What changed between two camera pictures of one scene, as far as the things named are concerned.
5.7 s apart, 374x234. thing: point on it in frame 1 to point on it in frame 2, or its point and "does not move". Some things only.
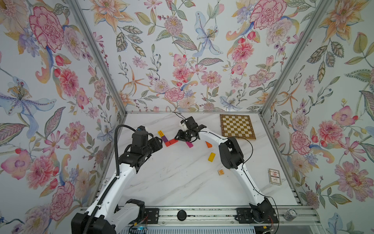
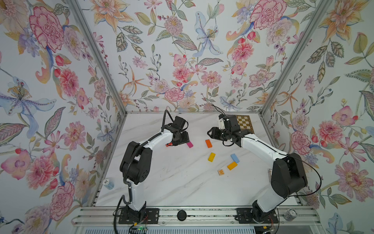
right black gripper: (180, 136) to (215, 132)
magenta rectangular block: (190, 145) does not move
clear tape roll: (290, 215) does not move
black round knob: (181, 215) does not move
